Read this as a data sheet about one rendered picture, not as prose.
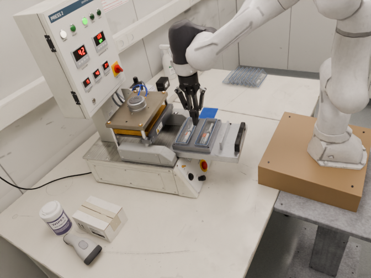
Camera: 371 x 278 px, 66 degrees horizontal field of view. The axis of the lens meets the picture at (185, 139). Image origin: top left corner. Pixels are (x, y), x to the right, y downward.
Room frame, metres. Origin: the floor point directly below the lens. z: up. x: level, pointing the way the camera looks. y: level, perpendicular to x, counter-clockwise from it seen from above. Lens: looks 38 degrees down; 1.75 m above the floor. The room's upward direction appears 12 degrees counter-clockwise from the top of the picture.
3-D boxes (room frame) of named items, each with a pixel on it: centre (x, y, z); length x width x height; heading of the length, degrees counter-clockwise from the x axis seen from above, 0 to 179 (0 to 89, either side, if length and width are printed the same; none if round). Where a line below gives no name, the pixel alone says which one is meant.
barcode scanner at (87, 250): (0.69, 0.50, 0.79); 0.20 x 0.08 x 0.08; 52
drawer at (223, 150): (0.97, -0.10, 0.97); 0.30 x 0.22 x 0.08; 64
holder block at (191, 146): (0.99, -0.06, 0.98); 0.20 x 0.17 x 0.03; 154
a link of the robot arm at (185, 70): (1.01, -0.05, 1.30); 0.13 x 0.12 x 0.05; 153
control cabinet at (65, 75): (1.18, 0.34, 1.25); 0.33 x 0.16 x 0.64; 154
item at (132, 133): (1.11, 0.17, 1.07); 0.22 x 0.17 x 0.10; 154
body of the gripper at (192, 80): (0.99, -0.06, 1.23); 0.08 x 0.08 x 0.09
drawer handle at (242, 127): (0.91, -0.22, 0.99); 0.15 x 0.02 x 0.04; 154
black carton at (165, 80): (1.82, 0.08, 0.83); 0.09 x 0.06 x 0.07; 152
